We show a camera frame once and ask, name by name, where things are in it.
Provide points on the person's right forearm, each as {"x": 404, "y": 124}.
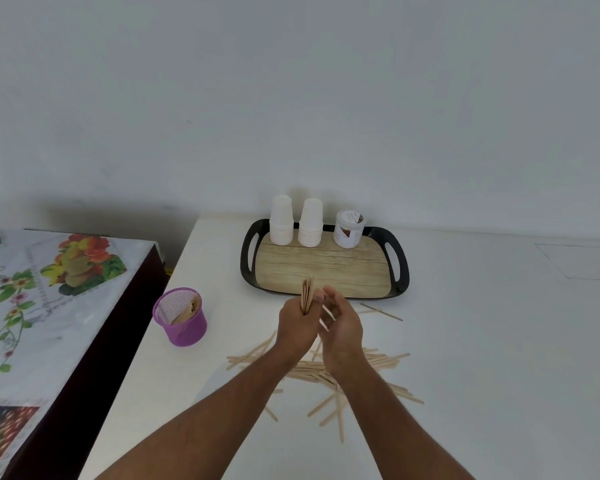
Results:
{"x": 390, "y": 424}

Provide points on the floral plastic tablecloth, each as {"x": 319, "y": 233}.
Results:
{"x": 35, "y": 314}

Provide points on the purple mesh cup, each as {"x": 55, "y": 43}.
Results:
{"x": 185, "y": 327}

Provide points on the person's left forearm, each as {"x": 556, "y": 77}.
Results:
{"x": 215, "y": 419}

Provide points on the person's right thumb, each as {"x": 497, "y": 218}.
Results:
{"x": 327, "y": 314}

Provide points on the white labelled plastic jar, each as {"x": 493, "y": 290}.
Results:
{"x": 348, "y": 232}

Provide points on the person's left hand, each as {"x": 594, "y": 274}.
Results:
{"x": 292, "y": 324}

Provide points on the person's left thumb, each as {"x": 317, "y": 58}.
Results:
{"x": 318, "y": 296}

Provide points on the bunch of upright wooden sticks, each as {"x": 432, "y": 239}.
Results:
{"x": 189, "y": 309}

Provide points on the stack of white paper cups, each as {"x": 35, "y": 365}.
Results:
{"x": 310, "y": 225}
{"x": 281, "y": 222}

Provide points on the black tray with wood pattern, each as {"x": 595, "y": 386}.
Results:
{"x": 325, "y": 267}

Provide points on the pile of loose wooden sticks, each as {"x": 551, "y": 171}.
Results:
{"x": 314, "y": 368}

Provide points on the neat bundle of wooden sticks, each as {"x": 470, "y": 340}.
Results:
{"x": 308, "y": 289}

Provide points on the person's right hand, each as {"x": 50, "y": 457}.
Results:
{"x": 344, "y": 339}

